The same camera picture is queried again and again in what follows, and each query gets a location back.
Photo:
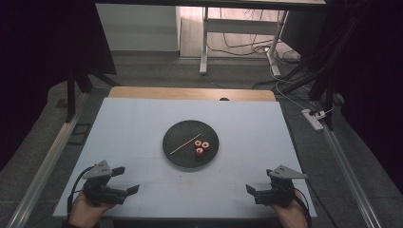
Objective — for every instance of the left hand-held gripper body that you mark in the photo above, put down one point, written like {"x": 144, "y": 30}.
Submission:
{"x": 101, "y": 194}

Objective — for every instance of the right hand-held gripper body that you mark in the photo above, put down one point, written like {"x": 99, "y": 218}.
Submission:
{"x": 280, "y": 194}

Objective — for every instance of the round black plate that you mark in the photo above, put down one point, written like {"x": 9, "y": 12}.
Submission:
{"x": 183, "y": 158}

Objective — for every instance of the thin wooden skewer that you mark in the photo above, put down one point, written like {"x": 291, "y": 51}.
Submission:
{"x": 185, "y": 144}

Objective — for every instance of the person's right hand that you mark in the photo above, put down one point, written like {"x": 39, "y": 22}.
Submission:
{"x": 293, "y": 217}

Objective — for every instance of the person's left hand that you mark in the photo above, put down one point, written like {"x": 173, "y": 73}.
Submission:
{"x": 84, "y": 215}

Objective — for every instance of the white table mat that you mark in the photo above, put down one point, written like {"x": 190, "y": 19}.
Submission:
{"x": 126, "y": 126}

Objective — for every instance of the dark floor hatch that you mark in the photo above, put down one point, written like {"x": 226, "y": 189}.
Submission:
{"x": 79, "y": 134}

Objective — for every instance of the white power strip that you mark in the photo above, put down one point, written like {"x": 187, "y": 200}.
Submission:
{"x": 312, "y": 120}

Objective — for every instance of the wooden table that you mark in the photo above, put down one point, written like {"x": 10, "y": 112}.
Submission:
{"x": 158, "y": 92}

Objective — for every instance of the black tripod stand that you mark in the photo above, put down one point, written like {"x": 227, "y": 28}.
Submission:
{"x": 71, "y": 95}
{"x": 329, "y": 95}

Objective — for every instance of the black curtain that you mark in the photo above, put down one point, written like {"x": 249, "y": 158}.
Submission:
{"x": 38, "y": 47}
{"x": 374, "y": 79}

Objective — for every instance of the metal floor rail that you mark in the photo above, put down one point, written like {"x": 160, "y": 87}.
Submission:
{"x": 348, "y": 177}
{"x": 41, "y": 174}

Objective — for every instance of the white desk frame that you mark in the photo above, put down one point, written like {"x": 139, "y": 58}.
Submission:
{"x": 240, "y": 26}

